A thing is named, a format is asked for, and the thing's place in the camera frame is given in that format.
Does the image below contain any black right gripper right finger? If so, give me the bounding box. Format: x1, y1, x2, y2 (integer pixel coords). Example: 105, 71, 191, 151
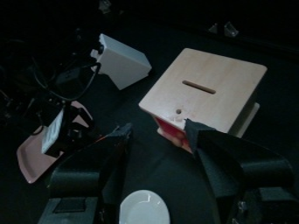
183, 118, 299, 224

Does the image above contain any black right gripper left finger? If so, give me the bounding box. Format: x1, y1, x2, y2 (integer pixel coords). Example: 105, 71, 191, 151
37, 122, 135, 224

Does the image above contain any pink plastic tray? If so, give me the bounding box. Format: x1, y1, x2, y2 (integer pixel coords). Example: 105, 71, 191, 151
15, 100, 95, 185

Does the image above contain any white round plate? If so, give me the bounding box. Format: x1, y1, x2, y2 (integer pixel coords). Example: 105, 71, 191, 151
117, 189, 172, 224

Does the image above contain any wooden box with slot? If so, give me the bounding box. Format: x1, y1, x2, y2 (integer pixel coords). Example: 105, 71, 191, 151
137, 47, 268, 154

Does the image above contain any black cable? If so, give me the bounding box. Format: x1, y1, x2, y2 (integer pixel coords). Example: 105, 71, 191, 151
32, 57, 103, 102

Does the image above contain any white camera box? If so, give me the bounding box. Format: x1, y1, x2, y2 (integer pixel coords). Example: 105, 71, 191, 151
88, 32, 153, 91

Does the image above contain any clear plastic bracket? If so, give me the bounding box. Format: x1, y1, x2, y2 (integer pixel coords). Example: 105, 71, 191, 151
97, 0, 113, 14
207, 23, 220, 34
221, 21, 240, 39

